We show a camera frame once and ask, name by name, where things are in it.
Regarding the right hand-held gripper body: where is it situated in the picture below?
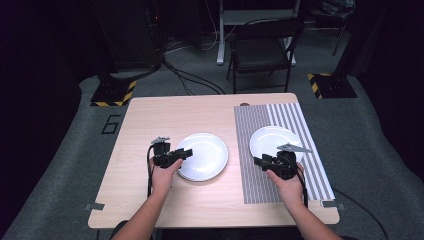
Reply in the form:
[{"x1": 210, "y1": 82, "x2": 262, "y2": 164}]
[{"x1": 265, "y1": 142, "x2": 313, "y2": 181}]

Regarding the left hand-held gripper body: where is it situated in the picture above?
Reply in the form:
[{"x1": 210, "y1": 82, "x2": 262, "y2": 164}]
[{"x1": 150, "y1": 136, "x2": 181, "y2": 169}]

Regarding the white round plate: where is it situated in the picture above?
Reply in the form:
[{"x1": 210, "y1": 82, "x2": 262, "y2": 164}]
[
  {"x1": 176, "y1": 168, "x2": 218, "y2": 183},
  {"x1": 175, "y1": 132, "x2": 230, "y2": 181},
  {"x1": 249, "y1": 125, "x2": 305, "y2": 164}
]

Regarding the person's left hand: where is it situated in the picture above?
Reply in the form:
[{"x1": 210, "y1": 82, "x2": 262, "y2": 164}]
[{"x1": 148, "y1": 157, "x2": 184, "y2": 198}]

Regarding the person's right hand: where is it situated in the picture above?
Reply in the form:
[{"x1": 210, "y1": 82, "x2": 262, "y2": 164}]
[{"x1": 265, "y1": 162, "x2": 306, "y2": 210}]

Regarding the grey white striped mat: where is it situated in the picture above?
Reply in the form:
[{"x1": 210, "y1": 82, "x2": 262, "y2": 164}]
[{"x1": 233, "y1": 102, "x2": 336, "y2": 205}]

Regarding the grey tape piece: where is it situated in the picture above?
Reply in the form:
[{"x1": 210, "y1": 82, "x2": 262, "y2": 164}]
[
  {"x1": 321, "y1": 200, "x2": 347, "y2": 211},
  {"x1": 84, "y1": 202, "x2": 106, "y2": 212}
]

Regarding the black yellow-striped stand base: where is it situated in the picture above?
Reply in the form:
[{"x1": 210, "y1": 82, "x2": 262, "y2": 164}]
[
  {"x1": 306, "y1": 72, "x2": 358, "y2": 100},
  {"x1": 89, "y1": 79, "x2": 138, "y2": 108}
]

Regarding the black folding chair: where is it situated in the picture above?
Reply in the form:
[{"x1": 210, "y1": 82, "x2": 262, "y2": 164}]
[{"x1": 225, "y1": 17, "x2": 305, "y2": 95}]

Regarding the black equipment cabinet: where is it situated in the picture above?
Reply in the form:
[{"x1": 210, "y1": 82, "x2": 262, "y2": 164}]
[{"x1": 99, "y1": 0, "x2": 166, "y2": 73}]

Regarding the left hand-held gripper black cable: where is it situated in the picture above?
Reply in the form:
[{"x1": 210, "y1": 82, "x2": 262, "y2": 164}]
[{"x1": 146, "y1": 145, "x2": 157, "y2": 200}]

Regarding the black floor cable bundle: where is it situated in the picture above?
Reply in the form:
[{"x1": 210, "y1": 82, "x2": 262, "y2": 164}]
[{"x1": 161, "y1": 58, "x2": 226, "y2": 97}]

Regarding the thin black floor cable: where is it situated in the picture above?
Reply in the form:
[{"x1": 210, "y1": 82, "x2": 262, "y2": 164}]
[{"x1": 332, "y1": 187, "x2": 390, "y2": 240}]

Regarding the white desk frame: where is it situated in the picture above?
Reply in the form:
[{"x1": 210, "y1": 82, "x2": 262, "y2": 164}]
[{"x1": 215, "y1": 0, "x2": 302, "y2": 67}]

